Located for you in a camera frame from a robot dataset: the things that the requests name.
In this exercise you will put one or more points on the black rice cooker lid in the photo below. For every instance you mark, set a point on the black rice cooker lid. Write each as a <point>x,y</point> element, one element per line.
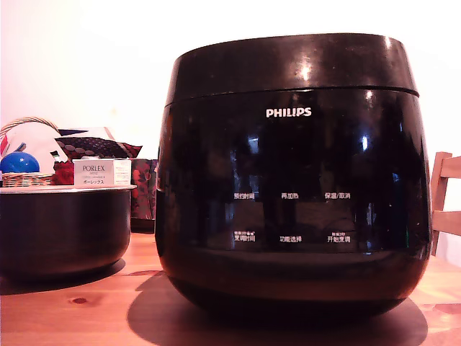
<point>273,65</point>

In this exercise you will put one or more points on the black Philips rice cooker body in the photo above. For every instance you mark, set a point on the black Philips rice cooker body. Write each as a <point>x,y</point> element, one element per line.
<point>288,162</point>

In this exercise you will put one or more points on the red floral black container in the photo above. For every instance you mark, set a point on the red floral black container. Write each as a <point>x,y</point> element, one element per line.
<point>142,187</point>

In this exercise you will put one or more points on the dark dotted patterned cushion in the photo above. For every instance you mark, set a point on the dark dotted patterned cushion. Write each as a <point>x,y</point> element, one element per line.
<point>97,146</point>

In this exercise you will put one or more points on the white Porlex box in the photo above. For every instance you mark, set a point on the white Porlex box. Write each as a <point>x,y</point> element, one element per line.
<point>93,173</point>

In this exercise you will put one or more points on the small red pouch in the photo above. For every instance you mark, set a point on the small red pouch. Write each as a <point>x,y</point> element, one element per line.
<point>64,174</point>

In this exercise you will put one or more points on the black inner cooking pot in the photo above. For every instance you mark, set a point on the black inner cooking pot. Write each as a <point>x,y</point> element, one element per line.
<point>61,227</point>

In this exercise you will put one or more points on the white printed cloth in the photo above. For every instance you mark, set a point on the white printed cloth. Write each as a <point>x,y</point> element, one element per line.
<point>34,138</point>

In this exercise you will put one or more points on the woven wicker basket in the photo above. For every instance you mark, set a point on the woven wicker basket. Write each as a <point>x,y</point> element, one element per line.
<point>25,179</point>

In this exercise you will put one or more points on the light wooden chair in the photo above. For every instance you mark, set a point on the light wooden chair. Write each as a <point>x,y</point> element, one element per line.
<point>440,180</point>

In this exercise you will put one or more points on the blue ball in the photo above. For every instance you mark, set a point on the blue ball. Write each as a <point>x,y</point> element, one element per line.
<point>18,163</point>

